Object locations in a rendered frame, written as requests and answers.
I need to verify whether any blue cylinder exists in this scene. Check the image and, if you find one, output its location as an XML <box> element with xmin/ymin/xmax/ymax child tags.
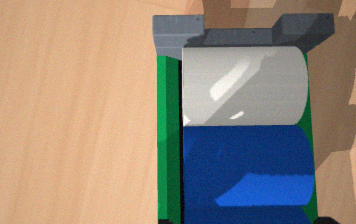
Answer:
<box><xmin>184</xmin><ymin>207</ymin><xmax>311</xmax><ymax>224</ymax></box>
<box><xmin>183</xmin><ymin>125</ymin><xmax>315</xmax><ymax>209</ymax></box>

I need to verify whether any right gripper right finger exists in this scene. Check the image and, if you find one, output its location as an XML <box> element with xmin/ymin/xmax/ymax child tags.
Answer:
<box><xmin>313</xmin><ymin>217</ymin><xmax>340</xmax><ymax>224</ymax></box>

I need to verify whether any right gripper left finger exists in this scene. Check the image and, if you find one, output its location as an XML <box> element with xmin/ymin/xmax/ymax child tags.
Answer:
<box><xmin>158</xmin><ymin>219</ymin><xmax>173</xmax><ymax>224</ymax></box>

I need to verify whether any white cylinder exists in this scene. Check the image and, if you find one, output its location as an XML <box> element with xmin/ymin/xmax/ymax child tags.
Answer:
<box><xmin>182</xmin><ymin>46</ymin><xmax>308</xmax><ymax>126</ymax></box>

